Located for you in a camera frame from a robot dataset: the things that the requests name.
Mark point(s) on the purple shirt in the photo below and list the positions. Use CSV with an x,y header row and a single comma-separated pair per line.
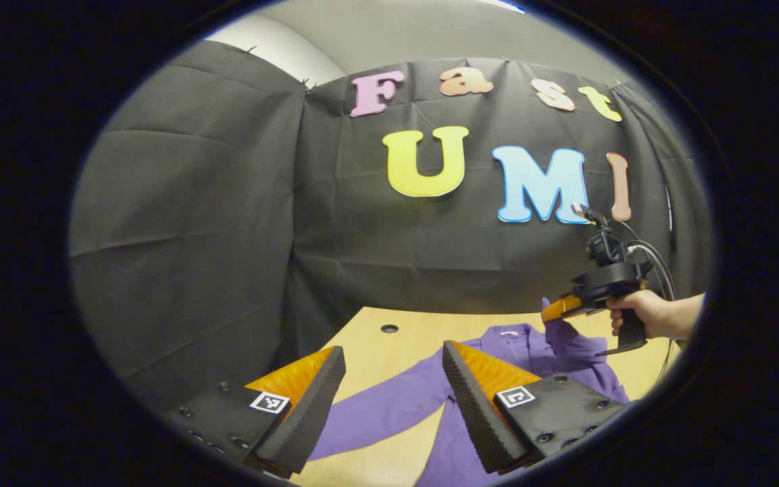
x,y
396,406

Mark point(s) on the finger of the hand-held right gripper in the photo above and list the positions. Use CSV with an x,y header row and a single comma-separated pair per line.
x,y
562,308

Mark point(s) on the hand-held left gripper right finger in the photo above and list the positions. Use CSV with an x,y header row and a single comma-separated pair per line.
x,y
477,412

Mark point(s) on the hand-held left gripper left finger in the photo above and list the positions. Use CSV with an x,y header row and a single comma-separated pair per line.
x,y
305,412

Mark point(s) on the black backdrop cloth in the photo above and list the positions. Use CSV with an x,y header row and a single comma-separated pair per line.
x,y
227,237

